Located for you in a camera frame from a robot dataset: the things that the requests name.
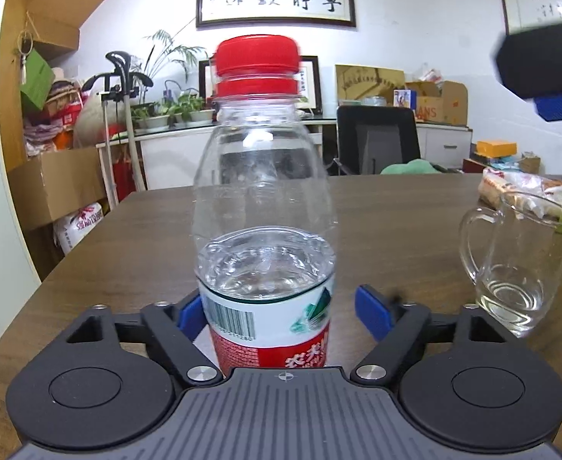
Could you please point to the gold plaque board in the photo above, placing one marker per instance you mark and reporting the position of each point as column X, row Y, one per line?
column 362, row 81

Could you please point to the red bottle cap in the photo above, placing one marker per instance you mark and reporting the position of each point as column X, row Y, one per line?
column 257, row 55

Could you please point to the orange box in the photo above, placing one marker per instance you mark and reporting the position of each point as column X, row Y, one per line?
column 496, row 147

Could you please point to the clear plastic water bottle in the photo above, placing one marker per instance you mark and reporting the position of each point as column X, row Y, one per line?
column 261, row 335

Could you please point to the plastic bag of bread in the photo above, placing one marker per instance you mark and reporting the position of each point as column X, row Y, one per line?
column 501, row 184

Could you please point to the small potted plant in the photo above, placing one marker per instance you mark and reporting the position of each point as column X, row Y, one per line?
column 201, row 116
column 152, row 122

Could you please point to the white side desk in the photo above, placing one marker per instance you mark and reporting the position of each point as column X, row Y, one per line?
column 165, row 158

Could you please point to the green paper bag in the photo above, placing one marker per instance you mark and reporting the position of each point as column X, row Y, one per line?
column 36, row 81

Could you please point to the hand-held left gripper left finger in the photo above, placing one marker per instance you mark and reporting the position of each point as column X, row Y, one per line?
column 189, row 318

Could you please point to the wooden wall cabinet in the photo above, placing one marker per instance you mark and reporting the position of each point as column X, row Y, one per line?
column 55, row 5

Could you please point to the green cloth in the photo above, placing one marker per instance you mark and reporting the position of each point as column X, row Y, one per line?
column 415, row 167

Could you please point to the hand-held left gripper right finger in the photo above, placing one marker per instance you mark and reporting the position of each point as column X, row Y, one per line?
column 372, row 311

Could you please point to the large cardboard box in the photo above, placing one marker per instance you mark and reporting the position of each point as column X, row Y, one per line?
column 55, row 187

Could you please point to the open cardboard box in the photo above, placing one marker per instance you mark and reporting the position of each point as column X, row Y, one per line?
column 446, row 105

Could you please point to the clear glass mug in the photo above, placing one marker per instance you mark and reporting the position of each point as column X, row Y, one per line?
column 516, row 297

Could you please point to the black office chair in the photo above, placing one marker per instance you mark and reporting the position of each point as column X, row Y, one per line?
column 381, row 134

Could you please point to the white printed sack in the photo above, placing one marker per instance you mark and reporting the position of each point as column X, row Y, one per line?
column 79, row 225

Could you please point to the small picture box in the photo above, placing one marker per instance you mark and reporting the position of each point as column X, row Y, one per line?
column 402, row 98

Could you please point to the pile of bags and cloth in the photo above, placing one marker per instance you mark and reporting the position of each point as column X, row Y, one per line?
column 60, row 115

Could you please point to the white low cabinet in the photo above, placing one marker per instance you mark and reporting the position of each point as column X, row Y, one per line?
column 444, row 143

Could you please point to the tall leafy plant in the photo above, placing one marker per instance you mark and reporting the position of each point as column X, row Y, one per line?
column 158, row 36

